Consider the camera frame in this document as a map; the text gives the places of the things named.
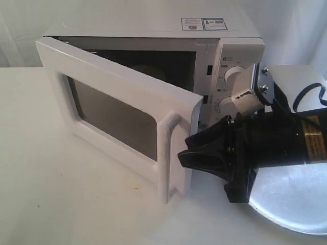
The upper white power knob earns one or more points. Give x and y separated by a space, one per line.
232 73

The white microwave door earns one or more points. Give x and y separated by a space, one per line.
138 120

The cream ceramic bowl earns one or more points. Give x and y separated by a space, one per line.
151 71

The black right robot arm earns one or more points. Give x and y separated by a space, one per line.
314 129

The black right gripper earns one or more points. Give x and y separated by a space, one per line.
259 141

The lower white timer knob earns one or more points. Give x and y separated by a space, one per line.
227 107

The round stainless steel plate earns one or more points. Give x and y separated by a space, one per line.
293 197

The white printed warning label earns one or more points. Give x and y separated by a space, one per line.
203 24

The white Midea microwave body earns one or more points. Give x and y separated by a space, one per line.
193 60

